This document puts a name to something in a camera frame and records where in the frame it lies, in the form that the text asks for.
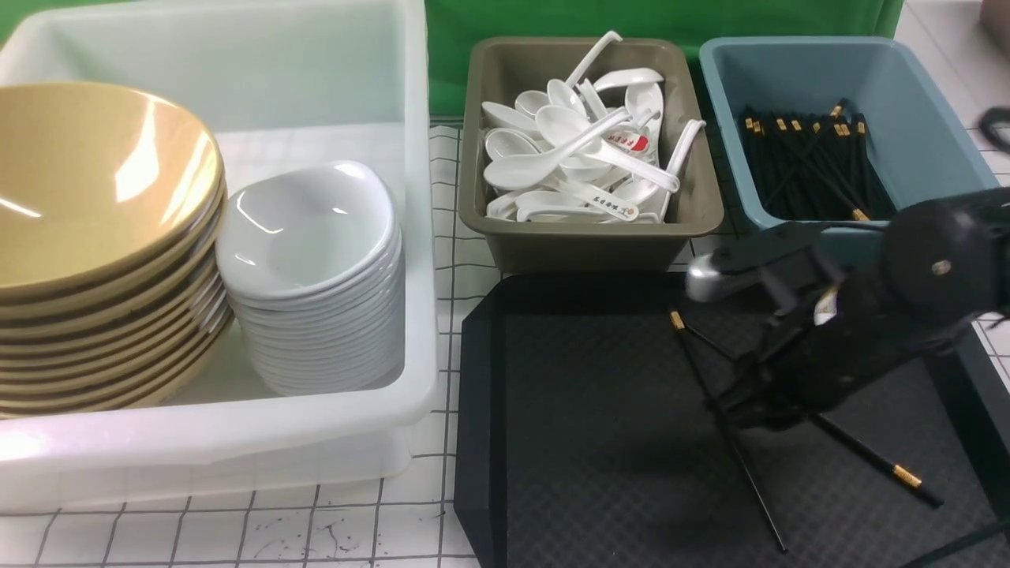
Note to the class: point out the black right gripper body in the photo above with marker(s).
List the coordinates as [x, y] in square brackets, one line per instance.
[832, 332]

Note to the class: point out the black chopstick gold tip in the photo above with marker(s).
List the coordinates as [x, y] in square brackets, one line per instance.
[726, 431]

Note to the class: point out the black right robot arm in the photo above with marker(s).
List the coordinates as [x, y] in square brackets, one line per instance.
[977, 223]

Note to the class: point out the stack of yellow noodle bowls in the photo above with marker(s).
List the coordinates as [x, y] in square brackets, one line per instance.
[112, 202]

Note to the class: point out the pile of black chopsticks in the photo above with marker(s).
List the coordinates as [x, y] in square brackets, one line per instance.
[814, 166]

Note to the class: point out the white spoon with red label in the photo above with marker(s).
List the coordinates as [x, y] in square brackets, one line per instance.
[639, 136]

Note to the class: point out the black serving tray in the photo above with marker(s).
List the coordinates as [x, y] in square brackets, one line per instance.
[584, 441]

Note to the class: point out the white spoon top right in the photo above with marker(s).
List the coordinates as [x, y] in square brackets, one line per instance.
[624, 78]

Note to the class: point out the olive spoon bin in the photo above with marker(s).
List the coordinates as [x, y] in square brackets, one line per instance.
[538, 229]

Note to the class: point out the stack of white dishes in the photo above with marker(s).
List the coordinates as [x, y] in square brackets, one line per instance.
[314, 267]

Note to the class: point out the large white plastic tub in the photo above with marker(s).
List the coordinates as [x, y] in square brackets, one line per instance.
[226, 432]

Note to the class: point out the white spoon right handle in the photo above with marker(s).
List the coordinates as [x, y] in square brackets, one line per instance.
[676, 163]

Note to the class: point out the white spoon printed handle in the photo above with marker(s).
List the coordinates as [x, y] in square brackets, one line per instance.
[614, 206]

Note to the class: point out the white spoon long handle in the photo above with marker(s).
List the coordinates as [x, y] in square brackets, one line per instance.
[585, 141]

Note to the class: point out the white spoon upright handle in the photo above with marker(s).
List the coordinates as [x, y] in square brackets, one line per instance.
[591, 56]

